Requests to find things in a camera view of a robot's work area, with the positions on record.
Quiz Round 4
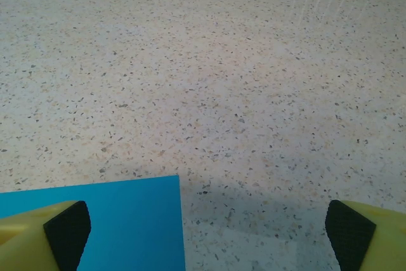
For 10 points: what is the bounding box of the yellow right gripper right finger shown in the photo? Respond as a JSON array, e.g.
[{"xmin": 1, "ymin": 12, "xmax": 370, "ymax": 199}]
[{"xmin": 325, "ymin": 199, "xmax": 406, "ymax": 271}]

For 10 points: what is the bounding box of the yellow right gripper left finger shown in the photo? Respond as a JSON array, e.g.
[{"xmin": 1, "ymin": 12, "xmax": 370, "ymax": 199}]
[{"xmin": 0, "ymin": 200, "xmax": 92, "ymax": 271}]

